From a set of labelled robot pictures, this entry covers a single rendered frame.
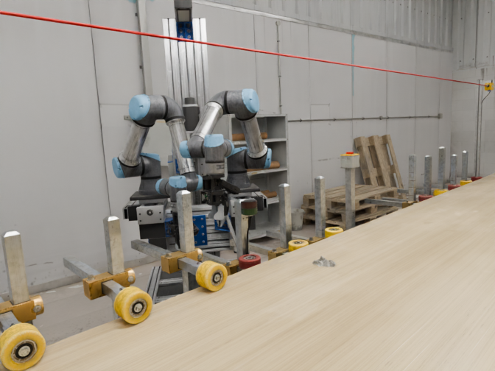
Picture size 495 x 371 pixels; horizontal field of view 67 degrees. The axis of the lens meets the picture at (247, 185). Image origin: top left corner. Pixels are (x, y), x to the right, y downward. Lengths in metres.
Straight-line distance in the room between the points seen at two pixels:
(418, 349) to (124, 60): 3.72
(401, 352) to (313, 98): 5.03
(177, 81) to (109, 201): 1.98
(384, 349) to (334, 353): 0.11
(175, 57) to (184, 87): 0.18
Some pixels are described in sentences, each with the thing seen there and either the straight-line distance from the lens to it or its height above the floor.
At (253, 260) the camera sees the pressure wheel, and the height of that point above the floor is 0.91.
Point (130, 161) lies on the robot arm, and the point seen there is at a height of 1.24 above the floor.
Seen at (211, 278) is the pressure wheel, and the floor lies 0.94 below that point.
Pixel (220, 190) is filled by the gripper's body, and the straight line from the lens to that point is 1.46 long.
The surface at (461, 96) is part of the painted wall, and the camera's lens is 9.48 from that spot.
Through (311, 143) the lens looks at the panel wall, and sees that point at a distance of 5.65.
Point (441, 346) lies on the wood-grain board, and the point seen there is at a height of 0.90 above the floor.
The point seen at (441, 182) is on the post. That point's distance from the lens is 3.12.
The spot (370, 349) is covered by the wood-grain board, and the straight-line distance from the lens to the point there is 0.89.
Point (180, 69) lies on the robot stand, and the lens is 2.36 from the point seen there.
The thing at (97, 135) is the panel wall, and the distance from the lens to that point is 3.95.
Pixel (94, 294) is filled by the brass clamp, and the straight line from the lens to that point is 1.16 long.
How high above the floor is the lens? 1.36
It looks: 8 degrees down
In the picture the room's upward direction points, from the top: 3 degrees counter-clockwise
